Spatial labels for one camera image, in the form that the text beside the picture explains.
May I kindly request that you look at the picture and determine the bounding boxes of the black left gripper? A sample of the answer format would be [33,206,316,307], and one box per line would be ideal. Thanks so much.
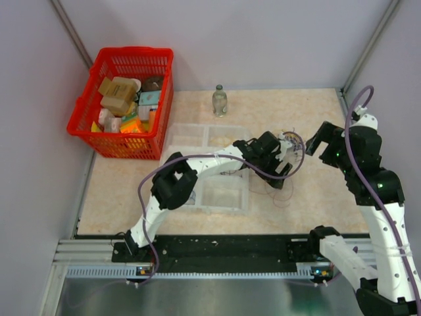
[253,151,291,190]

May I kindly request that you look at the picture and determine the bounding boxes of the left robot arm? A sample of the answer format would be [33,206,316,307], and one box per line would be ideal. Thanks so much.
[124,131,293,261]

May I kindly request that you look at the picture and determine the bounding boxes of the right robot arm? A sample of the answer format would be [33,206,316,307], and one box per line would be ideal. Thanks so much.
[305,115,420,315]

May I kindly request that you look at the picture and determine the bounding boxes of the white compartment organizer tray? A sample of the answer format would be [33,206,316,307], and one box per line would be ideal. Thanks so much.
[160,123,251,214]

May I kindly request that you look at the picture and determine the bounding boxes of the clear glass bottle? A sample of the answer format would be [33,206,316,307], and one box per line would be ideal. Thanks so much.
[212,84,228,117]

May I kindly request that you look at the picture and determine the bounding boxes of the teal box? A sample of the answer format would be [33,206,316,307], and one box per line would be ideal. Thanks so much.
[138,90,161,106]

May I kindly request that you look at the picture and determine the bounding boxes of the orange carton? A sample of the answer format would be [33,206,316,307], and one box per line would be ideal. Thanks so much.
[120,117,145,134]

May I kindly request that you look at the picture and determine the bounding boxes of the brown cardboard box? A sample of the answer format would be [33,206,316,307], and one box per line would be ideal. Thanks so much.
[98,76,137,101]

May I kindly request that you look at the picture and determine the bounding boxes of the red plastic basket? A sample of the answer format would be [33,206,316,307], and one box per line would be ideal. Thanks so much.
[66,46,174,160]

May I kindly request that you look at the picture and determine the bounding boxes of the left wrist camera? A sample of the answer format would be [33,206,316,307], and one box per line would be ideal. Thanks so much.
[276,131,301,162]

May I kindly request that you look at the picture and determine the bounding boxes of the tangled wire pile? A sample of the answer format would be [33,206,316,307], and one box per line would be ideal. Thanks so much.
[249,130,307,208]

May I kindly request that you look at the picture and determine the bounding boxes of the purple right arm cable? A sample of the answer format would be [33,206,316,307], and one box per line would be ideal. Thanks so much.
[344,85,421,310]

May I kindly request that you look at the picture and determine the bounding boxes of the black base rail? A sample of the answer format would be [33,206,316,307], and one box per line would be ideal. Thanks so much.
[112,234,327,274]

